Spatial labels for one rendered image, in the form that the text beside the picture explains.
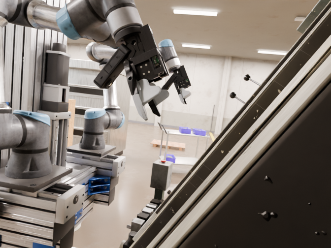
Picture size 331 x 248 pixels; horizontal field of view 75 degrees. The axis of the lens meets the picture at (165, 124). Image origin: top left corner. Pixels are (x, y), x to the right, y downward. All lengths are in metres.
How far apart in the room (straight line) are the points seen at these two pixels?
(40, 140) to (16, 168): 0.12
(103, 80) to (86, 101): 4.10
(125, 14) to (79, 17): 0.12
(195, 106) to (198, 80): 1.37
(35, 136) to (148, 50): 0.55
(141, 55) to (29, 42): 0.72
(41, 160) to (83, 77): 3.84
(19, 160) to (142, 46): 0.61
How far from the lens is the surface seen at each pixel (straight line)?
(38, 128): 0.89
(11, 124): 0.84
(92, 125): 1.31
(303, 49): 0.30
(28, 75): 1.11
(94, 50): 1.36
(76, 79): 4.76
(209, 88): 11.67
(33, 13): 0.91
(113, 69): 0.51
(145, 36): 0.51
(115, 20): 0.52
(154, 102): 0.56
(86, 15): 0.58
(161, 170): 1.53
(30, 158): 0.91
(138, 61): 0.48
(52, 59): 1.15
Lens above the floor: 1.36
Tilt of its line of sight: 6 degrees down
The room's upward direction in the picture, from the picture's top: 7 degrees clockwise
